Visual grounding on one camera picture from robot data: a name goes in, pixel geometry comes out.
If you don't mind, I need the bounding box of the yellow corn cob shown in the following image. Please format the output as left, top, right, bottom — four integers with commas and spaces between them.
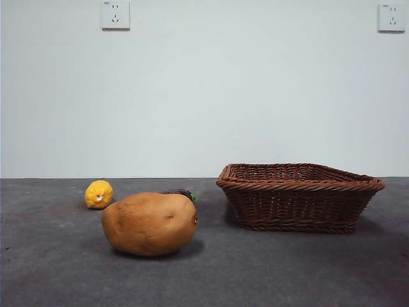
84, 180, 114, 210

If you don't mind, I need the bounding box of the brown wicker basket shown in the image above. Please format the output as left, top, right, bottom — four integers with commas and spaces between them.
216, 162, 387, 235

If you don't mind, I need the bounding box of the white wall socket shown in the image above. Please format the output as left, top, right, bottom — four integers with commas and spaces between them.
378, 3, 406, 33
102, 0, 131, 31

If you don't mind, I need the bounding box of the brown potato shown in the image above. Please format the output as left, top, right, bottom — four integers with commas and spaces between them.
101, 191, 198, 258

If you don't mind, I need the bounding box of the purple eggplant with green stem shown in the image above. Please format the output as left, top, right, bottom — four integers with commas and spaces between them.
158, 187, 198, 203

